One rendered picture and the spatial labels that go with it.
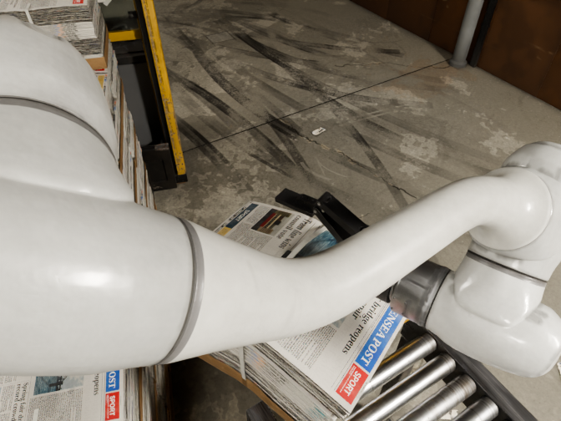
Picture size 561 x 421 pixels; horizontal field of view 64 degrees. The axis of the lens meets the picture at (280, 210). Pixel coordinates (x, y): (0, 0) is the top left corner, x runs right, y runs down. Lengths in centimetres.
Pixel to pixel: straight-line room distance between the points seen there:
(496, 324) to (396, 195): 220
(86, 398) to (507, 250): 94
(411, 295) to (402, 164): 241
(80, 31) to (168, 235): 151
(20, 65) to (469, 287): 53
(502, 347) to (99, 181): 51
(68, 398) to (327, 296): 91
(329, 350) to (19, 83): 60
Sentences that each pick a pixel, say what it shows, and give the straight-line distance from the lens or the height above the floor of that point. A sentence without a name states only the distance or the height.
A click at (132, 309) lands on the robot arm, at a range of 26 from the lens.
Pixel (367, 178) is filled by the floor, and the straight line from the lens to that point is 287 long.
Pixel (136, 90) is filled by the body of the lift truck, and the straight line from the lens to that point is 262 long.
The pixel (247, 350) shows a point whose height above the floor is 111.
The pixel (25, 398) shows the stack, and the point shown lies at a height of 83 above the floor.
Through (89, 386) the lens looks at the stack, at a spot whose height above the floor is 83.
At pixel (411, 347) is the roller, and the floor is 80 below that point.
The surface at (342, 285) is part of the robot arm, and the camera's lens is 38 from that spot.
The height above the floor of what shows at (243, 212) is 115.
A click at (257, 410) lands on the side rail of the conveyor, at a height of 80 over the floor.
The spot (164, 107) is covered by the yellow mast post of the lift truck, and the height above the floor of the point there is 56.
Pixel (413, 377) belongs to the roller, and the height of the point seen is 80.
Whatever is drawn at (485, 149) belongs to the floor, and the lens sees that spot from 334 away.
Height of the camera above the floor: 185
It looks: 45 degrees down
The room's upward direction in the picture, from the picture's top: straight up
